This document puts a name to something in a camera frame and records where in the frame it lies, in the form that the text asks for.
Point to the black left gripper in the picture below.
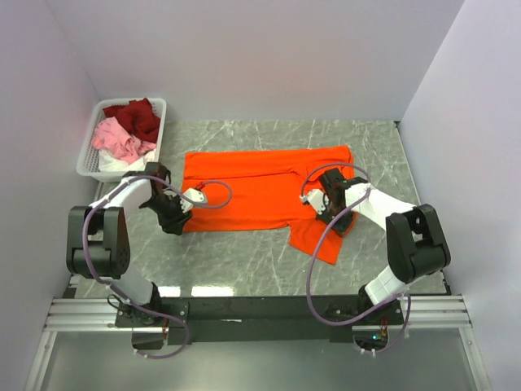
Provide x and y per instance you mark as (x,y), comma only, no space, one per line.
(174,224)

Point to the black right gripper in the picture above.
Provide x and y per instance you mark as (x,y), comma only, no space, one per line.
(343,228)

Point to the orange t shirt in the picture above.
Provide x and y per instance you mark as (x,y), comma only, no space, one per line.
(260,190)

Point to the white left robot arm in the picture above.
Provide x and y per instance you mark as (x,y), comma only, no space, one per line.
(98,241)

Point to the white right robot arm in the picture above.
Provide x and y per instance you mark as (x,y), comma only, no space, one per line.
(415,241)

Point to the pink t shirt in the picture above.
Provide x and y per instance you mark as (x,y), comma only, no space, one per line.
(111,137)

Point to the dark red t shirt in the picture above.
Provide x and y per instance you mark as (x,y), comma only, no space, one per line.
(137,118)

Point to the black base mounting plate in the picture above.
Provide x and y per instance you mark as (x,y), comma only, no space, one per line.
(181,321)

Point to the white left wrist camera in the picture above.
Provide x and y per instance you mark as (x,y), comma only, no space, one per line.
(191,198)

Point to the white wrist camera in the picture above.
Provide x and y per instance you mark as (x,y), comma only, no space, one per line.
(191,198)
(317,199)

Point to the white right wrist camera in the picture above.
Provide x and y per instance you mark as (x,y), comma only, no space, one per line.
(317,199)

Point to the aluminium rail frame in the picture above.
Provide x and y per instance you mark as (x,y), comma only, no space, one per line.
(82,349)

